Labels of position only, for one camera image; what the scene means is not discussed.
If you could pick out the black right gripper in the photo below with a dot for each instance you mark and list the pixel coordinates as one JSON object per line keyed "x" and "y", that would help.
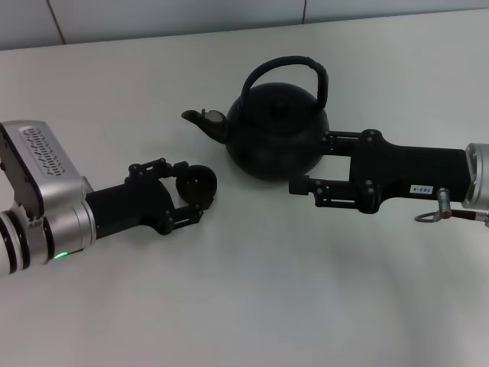
{"x": 416, "y": 172}

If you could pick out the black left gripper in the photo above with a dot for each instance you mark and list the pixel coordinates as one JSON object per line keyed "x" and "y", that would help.
{"x": 130, "y": 204}

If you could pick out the small black teacup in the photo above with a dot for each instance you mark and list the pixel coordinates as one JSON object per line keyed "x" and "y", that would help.
{"x": 196, "y": 185}

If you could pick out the black round teapot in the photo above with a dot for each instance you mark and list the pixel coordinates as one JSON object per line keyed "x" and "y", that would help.
{"x": 275, "y": 137}

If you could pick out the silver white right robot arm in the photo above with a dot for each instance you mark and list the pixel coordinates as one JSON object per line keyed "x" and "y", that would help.
{"x": 479, "y": 177}

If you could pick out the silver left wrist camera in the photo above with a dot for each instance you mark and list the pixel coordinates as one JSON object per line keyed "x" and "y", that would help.
{"x": 38, "y": 156}

